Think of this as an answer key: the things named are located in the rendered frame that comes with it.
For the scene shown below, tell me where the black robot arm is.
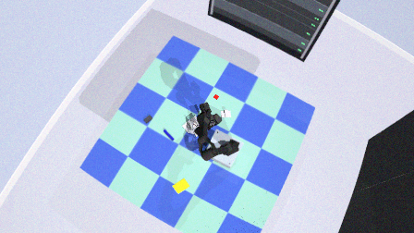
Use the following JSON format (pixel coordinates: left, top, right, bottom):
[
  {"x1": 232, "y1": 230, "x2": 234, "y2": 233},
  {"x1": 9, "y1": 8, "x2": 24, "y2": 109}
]
[{"x1": 197, "y1": 103, "x2": 239, "y2": 161}]

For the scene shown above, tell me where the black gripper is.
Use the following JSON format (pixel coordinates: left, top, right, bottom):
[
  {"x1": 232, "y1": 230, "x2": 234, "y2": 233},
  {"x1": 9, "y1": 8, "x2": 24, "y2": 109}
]
[{"x1": 194, "y1": 114, "x2": 222, "y2": 137}]

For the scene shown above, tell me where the yellow flat block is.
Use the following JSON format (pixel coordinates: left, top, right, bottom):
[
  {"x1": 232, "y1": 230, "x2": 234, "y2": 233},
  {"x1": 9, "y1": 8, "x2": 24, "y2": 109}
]
[{"x1": 173, "y1": 178, "x2": 189, "y2": 194}]

